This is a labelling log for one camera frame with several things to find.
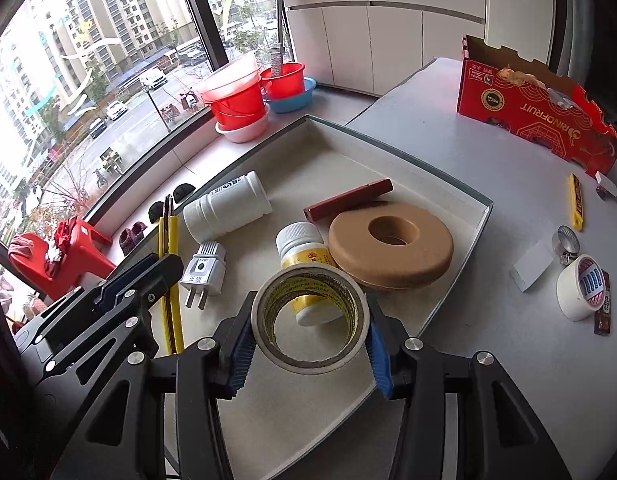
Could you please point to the large white block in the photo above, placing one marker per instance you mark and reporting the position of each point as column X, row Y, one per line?
column 530, row 266

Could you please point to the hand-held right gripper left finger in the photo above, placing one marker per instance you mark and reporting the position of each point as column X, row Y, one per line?
column 241, row 355

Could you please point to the red cardboard box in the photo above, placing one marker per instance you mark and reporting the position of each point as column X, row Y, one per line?
column 533, row 110

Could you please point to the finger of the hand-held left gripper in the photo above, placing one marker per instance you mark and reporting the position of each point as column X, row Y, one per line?
column 168, row 272
column 123, row 280

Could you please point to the masking tape roll yellow print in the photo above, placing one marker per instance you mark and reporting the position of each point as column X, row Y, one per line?
column 308, row 360

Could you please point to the masking tape roll blue print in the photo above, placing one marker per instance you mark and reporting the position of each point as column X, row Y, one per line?
column 570, row 300

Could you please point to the white ribbed-cap bottle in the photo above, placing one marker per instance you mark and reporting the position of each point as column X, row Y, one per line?
column 226, row 210

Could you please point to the red plastic chair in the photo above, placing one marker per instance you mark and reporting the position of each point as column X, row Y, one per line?
column 73, row 260

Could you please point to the pink basin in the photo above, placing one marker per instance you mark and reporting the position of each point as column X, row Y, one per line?
column 243, row 132

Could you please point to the dark red card pack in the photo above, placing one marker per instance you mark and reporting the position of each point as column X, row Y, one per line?
column 603, row 315

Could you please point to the large yellow utility knife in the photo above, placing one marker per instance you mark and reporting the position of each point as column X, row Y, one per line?
column 174, row 240

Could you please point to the white plug adapter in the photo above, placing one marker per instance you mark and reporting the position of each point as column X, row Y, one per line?
column 203, row 270

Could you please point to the blue basin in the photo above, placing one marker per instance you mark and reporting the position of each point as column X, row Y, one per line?
column 298, row 102

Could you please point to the small white block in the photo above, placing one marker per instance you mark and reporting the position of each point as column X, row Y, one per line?
column 609, row 182

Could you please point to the green-edged white tray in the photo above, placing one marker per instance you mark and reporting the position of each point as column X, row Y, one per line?
column 298, row 410

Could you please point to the pair of knit slippers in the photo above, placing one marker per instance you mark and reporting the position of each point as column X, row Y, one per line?
column 132, row 239

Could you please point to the stack of red buckets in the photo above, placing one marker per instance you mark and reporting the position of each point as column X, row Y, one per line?
column 233, row 95

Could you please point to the single red bucket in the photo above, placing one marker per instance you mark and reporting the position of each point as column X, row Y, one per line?
column 288, row 82

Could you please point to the white medicine bottle yellow label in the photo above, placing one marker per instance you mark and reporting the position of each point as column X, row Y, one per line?
column 301, row 245

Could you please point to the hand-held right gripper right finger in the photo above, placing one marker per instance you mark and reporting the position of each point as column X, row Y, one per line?
column 381, row 367

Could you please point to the white cabinet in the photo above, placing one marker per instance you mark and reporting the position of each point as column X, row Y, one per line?
column 388, row 45

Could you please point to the black shoe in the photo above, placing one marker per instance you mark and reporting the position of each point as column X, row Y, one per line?
column 183, row 192
column 156, row 211

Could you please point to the small yellow utility knife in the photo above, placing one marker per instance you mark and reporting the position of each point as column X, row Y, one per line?
column 576, row 205

